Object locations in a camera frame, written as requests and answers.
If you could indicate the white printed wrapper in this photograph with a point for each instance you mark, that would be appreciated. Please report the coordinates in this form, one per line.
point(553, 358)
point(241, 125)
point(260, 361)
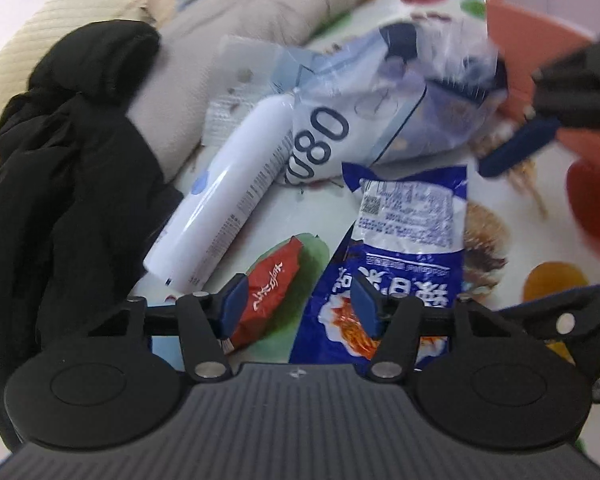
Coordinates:
point(230, 115)

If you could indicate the clear blue-print plastic bag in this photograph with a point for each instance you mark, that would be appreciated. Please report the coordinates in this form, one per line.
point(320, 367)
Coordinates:
point(395, 110)

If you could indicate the orange cardboard box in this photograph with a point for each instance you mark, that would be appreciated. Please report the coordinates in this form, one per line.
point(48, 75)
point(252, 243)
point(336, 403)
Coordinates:
point(530, 25)

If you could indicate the fruit-print mat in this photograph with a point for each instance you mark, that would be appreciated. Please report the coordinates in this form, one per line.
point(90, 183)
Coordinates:
point(310, 210)

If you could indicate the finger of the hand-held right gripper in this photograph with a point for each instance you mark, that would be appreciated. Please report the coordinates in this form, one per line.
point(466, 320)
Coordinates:
point(580, 310)
point(525, 142)

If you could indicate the blue noodle snack packet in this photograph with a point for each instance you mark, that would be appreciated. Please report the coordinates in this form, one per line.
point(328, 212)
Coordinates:
point(405, 220)

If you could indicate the grey duvet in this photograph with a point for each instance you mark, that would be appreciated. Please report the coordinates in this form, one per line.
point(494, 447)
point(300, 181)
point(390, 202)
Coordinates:
point(260, 10)

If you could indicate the black puffer jacket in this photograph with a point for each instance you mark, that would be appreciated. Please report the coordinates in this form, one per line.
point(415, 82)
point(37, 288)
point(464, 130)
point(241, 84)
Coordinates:
point(65, 185)

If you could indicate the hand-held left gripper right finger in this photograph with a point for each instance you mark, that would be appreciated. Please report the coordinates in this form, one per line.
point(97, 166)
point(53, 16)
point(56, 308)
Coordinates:
point(365, 307)

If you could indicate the cream quilted headboard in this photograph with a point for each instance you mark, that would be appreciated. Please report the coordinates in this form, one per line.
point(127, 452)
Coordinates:
point(55, 15)

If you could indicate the white tube bottle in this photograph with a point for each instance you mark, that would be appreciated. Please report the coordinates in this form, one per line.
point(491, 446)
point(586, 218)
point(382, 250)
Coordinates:
point(225, 195)

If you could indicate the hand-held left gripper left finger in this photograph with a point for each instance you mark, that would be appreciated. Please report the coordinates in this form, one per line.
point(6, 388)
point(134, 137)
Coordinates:
point(232, 302)

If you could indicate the red twisted snack wrapper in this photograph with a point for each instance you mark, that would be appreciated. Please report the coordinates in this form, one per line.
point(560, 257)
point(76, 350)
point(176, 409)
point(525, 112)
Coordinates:
point(267, 290)

